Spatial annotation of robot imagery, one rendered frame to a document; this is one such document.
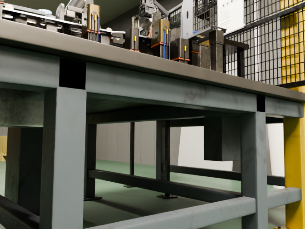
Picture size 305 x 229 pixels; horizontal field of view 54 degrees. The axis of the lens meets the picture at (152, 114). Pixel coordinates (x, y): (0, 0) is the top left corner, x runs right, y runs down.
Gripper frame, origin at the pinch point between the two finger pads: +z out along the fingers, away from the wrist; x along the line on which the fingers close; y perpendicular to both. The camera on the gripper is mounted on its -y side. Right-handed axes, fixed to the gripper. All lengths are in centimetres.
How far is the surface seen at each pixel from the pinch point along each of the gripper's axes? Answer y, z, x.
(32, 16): 63, 5, 1
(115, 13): -173, -200, -432
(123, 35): 18.8, 5.6, 0.8
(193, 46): -13.5, 10.4, 17.9
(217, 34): -13.4, 9.1, 35.9
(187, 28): -26.6, -8.0, -3.0
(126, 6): -177, -201, -388
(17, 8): 65, -10, -31
